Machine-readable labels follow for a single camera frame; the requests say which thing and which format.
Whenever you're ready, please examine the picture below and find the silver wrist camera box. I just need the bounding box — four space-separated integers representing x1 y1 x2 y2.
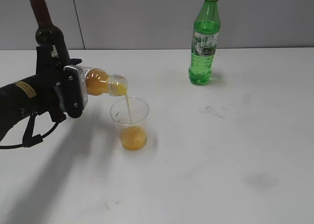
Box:
55 65 88 118

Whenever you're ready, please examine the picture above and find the transparent plastic cup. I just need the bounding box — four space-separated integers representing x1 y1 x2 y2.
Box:
110 96 149 150

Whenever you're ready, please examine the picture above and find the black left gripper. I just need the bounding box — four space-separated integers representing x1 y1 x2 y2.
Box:
36 45 82 122

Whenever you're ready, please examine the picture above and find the green soda bottle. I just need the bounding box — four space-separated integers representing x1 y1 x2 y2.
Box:
188 0 221 85

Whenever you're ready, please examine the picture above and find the orange juice bottle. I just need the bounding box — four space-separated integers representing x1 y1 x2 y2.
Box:
80 66 128 96

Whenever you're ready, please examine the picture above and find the black camera cable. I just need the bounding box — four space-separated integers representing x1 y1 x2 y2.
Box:
0 112 67 150

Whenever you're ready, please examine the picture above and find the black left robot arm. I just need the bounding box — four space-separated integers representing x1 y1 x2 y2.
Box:
0 45 87 150

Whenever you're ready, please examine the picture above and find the dark red wine bottle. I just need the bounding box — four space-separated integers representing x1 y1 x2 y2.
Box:
29 0 70 64

